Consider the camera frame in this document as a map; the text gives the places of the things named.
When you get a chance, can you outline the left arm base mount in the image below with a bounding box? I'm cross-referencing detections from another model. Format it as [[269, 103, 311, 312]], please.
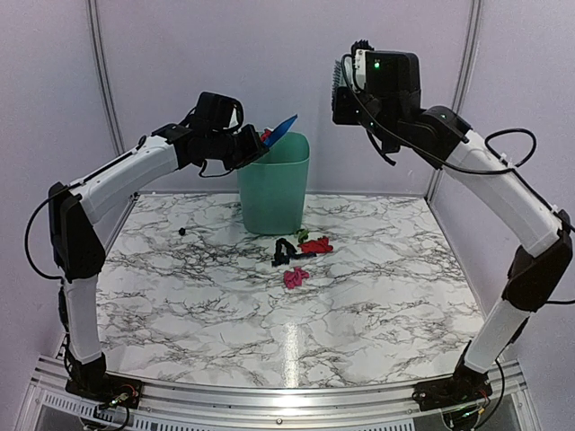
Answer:
[[66, 374, 144, 409]]

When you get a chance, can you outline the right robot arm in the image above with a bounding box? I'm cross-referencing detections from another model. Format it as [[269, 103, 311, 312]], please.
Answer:
[[332, 44, 573, 410]]

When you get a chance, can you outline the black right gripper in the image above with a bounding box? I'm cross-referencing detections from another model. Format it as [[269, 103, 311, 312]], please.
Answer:
[[333, 83, 398, 143]]

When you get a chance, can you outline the green plastic waste bin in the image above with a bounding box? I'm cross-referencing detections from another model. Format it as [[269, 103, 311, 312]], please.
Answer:
[[237, 132, 310, 235]]

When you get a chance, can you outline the right aluminium corner post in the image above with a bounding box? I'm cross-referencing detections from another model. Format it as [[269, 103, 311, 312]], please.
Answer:
[[424, 0, 484, 202]]

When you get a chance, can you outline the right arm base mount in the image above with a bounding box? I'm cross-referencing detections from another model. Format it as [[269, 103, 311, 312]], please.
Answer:
[[411, 377, 492, 411]]

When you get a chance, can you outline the light green hand brush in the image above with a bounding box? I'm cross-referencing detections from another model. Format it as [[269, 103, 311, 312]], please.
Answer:
[[331, 60, 344, 113]]

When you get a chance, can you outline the aluminium corner post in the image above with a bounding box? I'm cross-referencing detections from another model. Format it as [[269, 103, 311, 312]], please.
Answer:
[[84, 0, 126, 156], [424, 0, 484, 202]]

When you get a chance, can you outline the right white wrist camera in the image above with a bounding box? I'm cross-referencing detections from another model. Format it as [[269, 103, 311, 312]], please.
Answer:
[[351, 40, 374, 92]]

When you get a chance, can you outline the blue plastic dustpan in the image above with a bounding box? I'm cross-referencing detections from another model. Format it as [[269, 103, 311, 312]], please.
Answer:
[[261, 114, 298, 148]]

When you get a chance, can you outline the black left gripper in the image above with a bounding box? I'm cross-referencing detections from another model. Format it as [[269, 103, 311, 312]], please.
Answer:
[[208, 123, 267, 170]]

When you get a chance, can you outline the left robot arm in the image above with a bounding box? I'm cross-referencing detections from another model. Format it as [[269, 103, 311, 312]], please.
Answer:
[[48, 92, 270, 402]]

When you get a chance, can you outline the left aluminium corner post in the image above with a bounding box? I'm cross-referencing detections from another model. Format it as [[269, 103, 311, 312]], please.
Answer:
[[84, 0, 126, 156]]

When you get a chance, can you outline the aluminium front frame rail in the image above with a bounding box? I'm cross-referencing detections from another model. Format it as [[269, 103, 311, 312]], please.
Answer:
[[15, 356, 541, 430]]

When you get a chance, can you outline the pink paper scrap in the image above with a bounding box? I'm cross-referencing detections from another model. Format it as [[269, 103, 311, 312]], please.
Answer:
[[283, 267, 310, 290]]

